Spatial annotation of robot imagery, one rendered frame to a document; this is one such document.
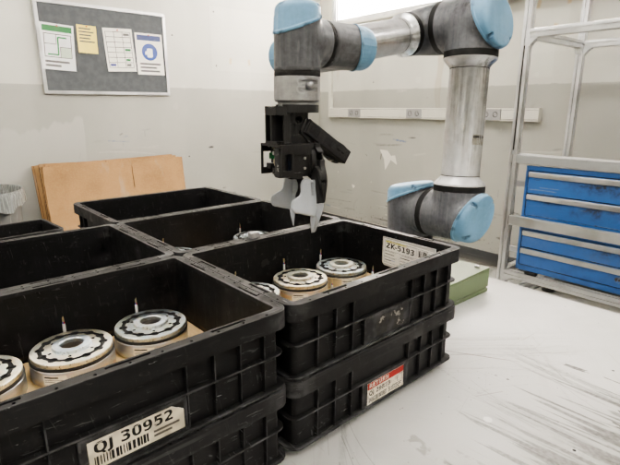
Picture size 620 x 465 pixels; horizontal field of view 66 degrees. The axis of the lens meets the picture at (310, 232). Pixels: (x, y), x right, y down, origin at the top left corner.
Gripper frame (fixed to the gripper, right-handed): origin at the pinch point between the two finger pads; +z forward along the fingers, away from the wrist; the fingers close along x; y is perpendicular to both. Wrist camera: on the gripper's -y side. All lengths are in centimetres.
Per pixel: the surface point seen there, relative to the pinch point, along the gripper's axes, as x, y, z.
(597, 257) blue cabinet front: -36, -190, 49
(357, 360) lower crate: 19.9, 4.2, 16.5
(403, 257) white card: 4.6, -19.6, 8.9
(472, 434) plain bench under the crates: 31.3, -9.1, 27.4
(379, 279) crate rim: 19.3, 0.0, 4.8
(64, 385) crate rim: 24.9, 42.4, 4.8
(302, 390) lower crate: 21.4, 14.8, 17.0
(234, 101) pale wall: -330, -140, -25
